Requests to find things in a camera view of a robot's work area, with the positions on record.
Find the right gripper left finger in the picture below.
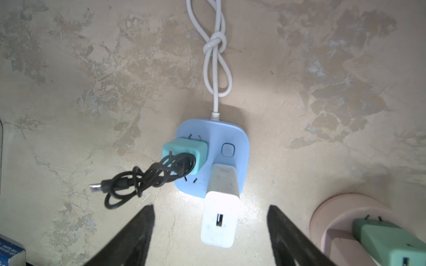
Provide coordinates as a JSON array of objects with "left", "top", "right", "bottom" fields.
[{"left": 85, "top": 205, "right": 155, "bottom": 266}]

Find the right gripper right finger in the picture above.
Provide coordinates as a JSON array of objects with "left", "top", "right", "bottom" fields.
[{"left": 267, "top": 205, "right": 334, "bottom": 266}]

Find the pink plug adapter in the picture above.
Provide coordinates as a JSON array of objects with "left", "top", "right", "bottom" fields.
[{"left": 324, "top": 229, "right": 377, "bottom": 266}]

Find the white square plug adapter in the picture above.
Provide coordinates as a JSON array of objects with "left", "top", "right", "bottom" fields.
[{"left": 201, "top": 164, "right": 240, "bottom": 248}]

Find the light green plug adapter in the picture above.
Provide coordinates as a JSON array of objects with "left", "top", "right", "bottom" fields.
[{"left": 352, "top": 218, "right": 426, "bottom": 266}]

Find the teal plug adapter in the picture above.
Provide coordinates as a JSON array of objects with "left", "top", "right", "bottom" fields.
[{"left": 162, "top": 137, "right": 208, "bottom": 175}]

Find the pink round power strip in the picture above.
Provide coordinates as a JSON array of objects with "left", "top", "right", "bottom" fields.
[{"left": 309, "top": 194, "right": 415, "bottom": 256}]

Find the blue square power strip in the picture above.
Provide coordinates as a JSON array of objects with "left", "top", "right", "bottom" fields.
[{"left": 174, "top": 119, "right": 250, "bottom": 198}]

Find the white cable with plug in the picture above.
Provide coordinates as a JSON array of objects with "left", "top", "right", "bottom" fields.
[{"left": 185, "top": 0, "right": 234, "bottom": 121}]

